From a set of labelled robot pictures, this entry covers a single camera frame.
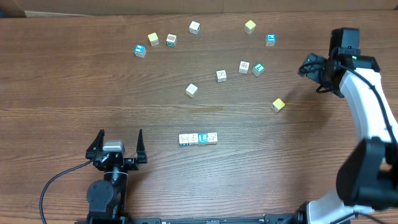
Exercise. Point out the yellow top block near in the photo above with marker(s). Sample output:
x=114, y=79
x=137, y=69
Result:
x=278, y=105

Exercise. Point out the green 7 block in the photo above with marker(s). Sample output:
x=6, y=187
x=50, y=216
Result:
x=258, y=69

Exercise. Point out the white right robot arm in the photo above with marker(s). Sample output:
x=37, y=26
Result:
x=367, y=181

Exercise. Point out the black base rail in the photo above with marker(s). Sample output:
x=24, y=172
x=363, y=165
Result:
x=211, y=220

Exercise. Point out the wood block red side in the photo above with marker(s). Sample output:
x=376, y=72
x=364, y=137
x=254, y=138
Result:
x=243, y=67

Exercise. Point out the yellow top block left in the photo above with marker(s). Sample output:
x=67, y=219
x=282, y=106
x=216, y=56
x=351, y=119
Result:
x=153, y=39

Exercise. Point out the plain wood block R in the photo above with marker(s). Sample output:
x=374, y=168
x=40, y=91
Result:
x=221, y=76

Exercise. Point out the brown engraved wood block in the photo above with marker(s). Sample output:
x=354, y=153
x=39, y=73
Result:
x=212, y=138

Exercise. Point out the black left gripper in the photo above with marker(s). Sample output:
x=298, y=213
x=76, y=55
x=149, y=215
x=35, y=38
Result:
x=133, y=163

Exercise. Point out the blue L block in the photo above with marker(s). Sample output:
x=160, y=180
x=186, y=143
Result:
x=202, y=138

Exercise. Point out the yellow top block far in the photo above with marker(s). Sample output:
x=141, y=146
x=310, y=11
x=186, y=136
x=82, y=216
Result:
x=249, y=27

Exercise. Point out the blue T block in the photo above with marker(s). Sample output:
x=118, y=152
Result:
x=193, y=139

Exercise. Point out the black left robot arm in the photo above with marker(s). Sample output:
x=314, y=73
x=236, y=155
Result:
x=107, y=197

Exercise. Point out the wood block green J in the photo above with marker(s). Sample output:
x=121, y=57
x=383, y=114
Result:
x=194, y=27

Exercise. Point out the green B block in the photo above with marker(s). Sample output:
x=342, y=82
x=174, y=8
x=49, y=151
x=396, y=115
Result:
x=171, y=40

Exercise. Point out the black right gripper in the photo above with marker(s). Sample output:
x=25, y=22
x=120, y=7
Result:
x=312, y=72

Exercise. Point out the red U block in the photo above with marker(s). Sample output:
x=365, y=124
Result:
x=183, y=139

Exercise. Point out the blue P block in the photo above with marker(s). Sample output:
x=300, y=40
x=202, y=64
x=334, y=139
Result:
x=270, y=40

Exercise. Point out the blue top block left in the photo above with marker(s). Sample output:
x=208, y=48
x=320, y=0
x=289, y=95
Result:
x=140, y=51

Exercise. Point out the yellow block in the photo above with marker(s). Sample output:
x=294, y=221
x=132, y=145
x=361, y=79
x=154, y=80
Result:
x=153, y=39
x=278, y=105
x=249, y=27

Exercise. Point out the plain wood block S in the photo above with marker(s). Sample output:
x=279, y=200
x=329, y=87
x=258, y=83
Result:
x=191, y=90

